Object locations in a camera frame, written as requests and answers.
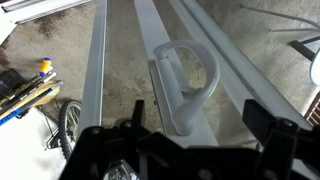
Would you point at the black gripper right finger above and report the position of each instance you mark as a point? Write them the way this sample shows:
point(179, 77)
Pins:
point(258, 120)

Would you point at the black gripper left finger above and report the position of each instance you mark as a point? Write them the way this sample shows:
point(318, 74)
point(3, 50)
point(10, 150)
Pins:
point(138, 115)

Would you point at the white sliding glass door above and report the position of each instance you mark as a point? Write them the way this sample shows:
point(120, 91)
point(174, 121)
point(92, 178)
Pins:
point(238, 75)

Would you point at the silver blue bicycle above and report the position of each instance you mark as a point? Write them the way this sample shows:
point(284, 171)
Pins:
point(65, 135)

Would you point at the bundle of skis and poles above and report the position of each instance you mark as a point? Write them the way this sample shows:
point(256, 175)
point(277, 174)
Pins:
point(37, 91)

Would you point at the black crate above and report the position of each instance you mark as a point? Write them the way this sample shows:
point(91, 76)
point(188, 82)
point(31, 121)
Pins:
point(10, 80)

